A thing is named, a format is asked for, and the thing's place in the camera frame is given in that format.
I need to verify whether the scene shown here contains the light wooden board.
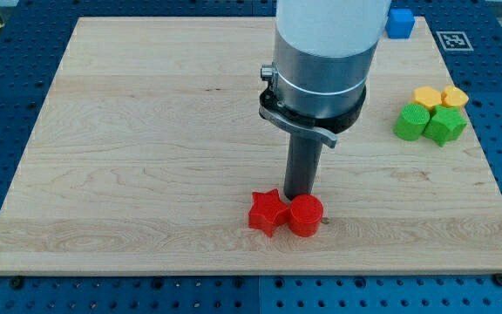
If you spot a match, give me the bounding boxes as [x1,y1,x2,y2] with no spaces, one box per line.
[0,17,502,276]

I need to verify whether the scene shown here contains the yellow heart block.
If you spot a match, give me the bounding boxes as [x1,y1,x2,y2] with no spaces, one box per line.
[441,85,470,108]

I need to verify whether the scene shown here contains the white fiducial marker tag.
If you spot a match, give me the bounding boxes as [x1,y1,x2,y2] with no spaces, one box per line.
[437,31,473,51]

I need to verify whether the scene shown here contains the yellow hexagon block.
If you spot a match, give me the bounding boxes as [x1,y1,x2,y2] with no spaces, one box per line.
[410,86,442,112]

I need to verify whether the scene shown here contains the black clamp with metal lever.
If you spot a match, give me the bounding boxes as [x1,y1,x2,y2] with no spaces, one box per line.
[259,65,367,148]

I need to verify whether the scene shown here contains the red star block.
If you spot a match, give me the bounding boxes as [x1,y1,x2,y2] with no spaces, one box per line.
[248,188,289,237]

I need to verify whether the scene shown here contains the blue cube block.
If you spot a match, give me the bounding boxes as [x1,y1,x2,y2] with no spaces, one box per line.
[385,8,416,39]

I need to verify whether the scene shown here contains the red cylinder block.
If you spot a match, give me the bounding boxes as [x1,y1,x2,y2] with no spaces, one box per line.
[288,195,324,237]

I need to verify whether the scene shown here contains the green star block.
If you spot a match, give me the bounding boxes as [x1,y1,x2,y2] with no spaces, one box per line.
[423,106,467,147]

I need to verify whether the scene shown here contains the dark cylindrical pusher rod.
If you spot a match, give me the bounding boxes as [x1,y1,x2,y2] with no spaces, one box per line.
[283,134,322,200]

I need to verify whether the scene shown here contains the green cylinder block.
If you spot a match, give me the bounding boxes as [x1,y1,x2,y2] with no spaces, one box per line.
[393,103,431,141]

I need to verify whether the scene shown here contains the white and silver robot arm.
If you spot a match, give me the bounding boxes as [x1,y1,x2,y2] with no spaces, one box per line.
[273,0,390,119]

